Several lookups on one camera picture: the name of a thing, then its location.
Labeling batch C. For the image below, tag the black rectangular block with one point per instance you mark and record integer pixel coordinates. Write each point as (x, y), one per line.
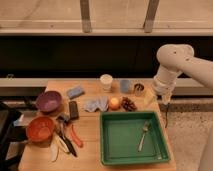
(73, 109)

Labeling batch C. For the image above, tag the orange fruit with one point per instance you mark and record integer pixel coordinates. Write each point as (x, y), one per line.
(114, 103)

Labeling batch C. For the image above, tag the black chair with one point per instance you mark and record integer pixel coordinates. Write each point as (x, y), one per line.
(9, 133)

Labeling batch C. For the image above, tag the orange bowl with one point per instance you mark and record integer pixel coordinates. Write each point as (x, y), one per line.
(40, 129)

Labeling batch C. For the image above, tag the white paper cup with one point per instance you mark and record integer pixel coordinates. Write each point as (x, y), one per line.
(106, 82)

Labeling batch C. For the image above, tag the green plastic tray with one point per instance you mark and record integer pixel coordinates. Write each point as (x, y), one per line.
(120, 135)

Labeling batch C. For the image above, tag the black handled scissors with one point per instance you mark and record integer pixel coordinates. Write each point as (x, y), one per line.
(63, 121)

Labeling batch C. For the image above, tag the dark red grapes bunch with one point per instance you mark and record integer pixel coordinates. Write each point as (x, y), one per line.
(128, 104)

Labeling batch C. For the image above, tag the yellow banana peel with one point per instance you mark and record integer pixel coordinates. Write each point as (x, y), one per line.
(56, 145)

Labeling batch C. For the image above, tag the purple bowl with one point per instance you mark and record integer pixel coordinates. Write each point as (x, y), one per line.
(48, 101)

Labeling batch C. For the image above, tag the blue cup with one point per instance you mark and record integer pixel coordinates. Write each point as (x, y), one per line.
(125, 86)

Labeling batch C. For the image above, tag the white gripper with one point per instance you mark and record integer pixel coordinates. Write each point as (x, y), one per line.
(166, 97)

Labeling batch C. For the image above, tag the blue sponge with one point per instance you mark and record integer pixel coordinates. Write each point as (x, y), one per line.
(75, 92)

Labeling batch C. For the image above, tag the metal fork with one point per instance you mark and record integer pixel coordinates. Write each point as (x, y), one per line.
(145, 130)

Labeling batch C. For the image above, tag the light blue cloth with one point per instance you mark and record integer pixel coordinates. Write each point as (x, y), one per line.
(100, 103)

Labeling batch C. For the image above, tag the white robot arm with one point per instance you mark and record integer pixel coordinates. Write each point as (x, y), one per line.
(175, 59)

